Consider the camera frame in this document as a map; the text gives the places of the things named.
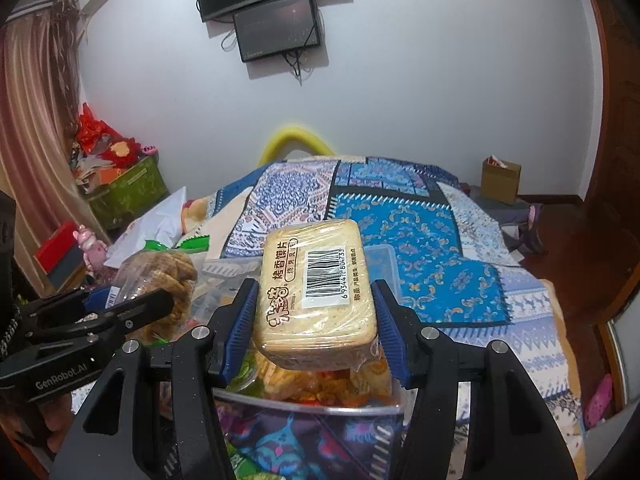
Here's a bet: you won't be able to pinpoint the yellow foam arch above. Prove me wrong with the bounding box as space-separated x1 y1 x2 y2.
257 124 334 167

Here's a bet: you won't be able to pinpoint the white plastic bag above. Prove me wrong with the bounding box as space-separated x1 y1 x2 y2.
107 186 189 267

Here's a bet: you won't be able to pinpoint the brown cookie packet green trim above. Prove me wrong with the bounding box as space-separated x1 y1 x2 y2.
111 239 211 347

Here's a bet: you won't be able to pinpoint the pink slipper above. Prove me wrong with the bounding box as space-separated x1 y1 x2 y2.
584 374 616 429

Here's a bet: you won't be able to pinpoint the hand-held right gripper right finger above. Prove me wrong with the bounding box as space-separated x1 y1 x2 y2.
370 279 576 480

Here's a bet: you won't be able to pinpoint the yellow toast slice packet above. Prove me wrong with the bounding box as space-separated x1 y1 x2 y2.
252 219 379 374

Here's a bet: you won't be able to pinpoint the small black wall monitor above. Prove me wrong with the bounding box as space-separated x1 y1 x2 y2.
232 0 322 63

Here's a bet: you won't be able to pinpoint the pile of red decorations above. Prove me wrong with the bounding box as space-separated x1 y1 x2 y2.
70 102 157 192

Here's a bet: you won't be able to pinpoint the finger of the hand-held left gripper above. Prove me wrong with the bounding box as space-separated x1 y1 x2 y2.
20 287 103 322
27 287 176 347

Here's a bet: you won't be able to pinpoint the pink plush toy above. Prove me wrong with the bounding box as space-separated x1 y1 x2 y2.
74 225 109 272

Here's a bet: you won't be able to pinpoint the clear plastic container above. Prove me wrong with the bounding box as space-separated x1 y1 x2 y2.
192 244 419 418

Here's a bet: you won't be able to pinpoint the green jelly cup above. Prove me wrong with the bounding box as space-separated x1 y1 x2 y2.
234 360 262 392

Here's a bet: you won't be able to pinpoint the brown wooden door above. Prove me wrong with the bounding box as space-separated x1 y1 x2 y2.
579 0 640 322

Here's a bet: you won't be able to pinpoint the white sliding door pink hearts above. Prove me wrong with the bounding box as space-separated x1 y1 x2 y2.
597 319 640 412

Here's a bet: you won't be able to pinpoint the beige pink curtain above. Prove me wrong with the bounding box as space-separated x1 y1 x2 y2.
0 0 92 292

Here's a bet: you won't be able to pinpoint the purple slipper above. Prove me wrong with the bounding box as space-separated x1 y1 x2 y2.
519 203 547 257

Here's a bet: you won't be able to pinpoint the red flat box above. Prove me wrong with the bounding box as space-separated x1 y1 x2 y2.
34 220 82 277

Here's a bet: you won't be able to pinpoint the green storage box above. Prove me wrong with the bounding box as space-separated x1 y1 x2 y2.
85 157 170 232

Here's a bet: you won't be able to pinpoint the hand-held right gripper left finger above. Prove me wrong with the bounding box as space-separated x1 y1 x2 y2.
52 277 261 480

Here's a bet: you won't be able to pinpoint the cardboard box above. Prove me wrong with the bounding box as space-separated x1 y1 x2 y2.
481 155 523 206

